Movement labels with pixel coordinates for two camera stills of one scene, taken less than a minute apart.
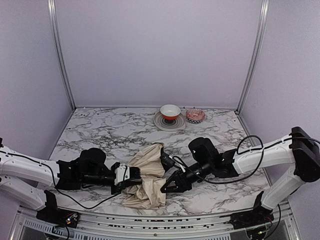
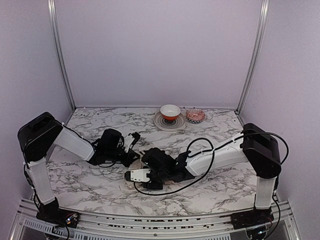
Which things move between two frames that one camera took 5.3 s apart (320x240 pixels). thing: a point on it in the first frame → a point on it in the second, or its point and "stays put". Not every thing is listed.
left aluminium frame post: x=59 y=51 stays put
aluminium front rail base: x=28 y=226 stays put
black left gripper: x=114 y=187 → x=130 y=157
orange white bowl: x=170 y=111 stays put
